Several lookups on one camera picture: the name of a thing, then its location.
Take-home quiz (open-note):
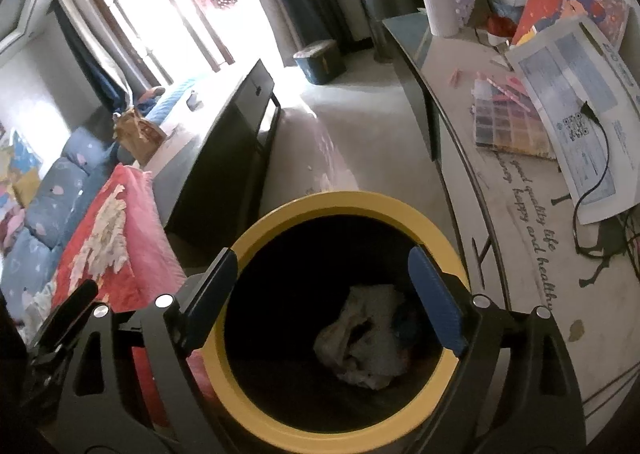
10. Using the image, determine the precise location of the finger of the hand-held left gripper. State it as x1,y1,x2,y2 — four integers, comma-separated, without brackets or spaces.
31,280,99,366

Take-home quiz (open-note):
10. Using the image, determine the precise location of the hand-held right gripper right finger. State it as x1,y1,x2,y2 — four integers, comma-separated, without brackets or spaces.
407,245,587,454

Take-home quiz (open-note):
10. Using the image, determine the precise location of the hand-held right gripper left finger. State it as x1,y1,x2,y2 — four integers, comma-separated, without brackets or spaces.
59,248,240,454

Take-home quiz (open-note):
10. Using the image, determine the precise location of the white plastic bag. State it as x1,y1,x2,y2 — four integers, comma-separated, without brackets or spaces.
314,284,416,390

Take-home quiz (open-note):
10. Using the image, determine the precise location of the yellow rimmed black trash bin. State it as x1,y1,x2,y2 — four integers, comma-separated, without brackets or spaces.
200,190,476,454

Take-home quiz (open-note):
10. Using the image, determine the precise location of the red floral blanket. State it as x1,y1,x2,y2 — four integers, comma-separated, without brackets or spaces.
50,164,211,435

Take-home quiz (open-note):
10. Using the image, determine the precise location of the blue heart print sofa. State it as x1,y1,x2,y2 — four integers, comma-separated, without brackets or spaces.
0,126,127,325

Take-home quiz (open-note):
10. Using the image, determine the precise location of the yellow pillow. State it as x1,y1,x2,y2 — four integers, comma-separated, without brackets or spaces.
12,170,42,208

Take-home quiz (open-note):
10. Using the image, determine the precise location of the dark coffee table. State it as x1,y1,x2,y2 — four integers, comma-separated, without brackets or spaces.
130,59,284,260

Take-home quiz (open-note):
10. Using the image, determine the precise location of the brown paper bag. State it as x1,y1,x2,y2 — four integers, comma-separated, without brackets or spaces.
112,106,167,160

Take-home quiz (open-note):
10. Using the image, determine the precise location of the clear bead organiser box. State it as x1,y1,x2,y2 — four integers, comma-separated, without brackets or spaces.
472,84,557,161

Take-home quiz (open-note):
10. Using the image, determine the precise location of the dark blue curtain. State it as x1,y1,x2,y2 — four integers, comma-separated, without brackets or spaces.
50,0,132,111

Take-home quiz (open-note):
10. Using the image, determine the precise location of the large printed paper sheet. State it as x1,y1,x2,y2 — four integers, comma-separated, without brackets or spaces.
505,16,640,225

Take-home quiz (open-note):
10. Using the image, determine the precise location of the blue storage bucket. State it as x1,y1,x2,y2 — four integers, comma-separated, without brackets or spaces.
292,40,347,85

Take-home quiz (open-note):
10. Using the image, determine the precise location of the small red object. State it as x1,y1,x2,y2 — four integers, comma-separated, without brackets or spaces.
487,14,517,46

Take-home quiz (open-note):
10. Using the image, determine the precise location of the balcony glass door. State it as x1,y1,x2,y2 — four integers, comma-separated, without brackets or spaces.
55,0,281,100

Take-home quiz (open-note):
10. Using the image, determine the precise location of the white paper towel roll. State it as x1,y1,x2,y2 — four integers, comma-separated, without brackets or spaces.
419,0,460,38

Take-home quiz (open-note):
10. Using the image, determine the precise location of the red picture book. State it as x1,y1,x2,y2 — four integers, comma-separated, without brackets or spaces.
510,0,632,53

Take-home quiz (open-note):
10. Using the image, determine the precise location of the black cable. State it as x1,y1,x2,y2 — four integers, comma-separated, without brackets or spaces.
572,101,640,260

